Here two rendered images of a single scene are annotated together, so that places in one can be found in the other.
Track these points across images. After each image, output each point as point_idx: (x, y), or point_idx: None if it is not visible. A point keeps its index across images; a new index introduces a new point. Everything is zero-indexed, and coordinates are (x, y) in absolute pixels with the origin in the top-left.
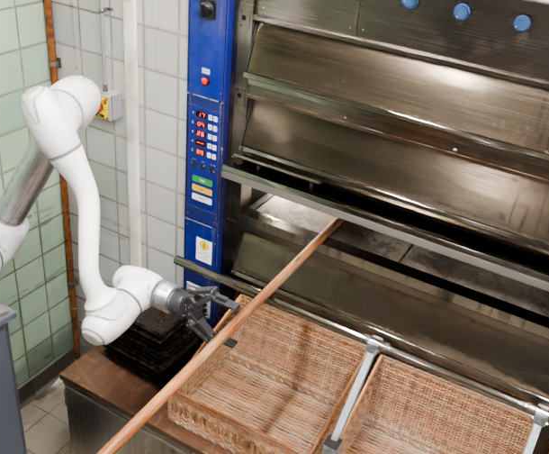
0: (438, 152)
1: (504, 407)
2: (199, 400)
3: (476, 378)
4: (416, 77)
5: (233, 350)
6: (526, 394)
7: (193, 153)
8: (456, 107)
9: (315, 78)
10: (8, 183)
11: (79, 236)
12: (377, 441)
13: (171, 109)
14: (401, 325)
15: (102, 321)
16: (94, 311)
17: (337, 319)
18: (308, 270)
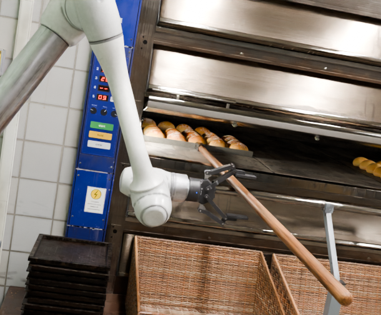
0: (314, 72)
1: (368, 267)
2: None
3: (342, 252)
4: (296, 17)
5: (124, 300)
6: None
7: (94, 100)
8: (327, 36)
9: (220, 22)
10: None
11: (126, 119)
12: None
13: (67, 61)
14: (286, 223)
15: (163, 196)
16: (154, 189)
17: (228, 236)
18: None
